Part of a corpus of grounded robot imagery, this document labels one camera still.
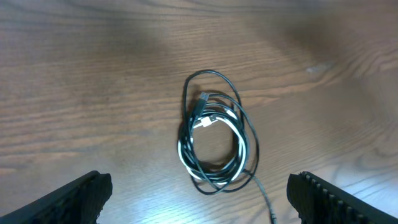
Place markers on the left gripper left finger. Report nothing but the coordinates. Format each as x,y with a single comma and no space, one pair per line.
80,201

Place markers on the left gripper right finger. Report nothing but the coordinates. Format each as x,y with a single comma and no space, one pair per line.
320,202

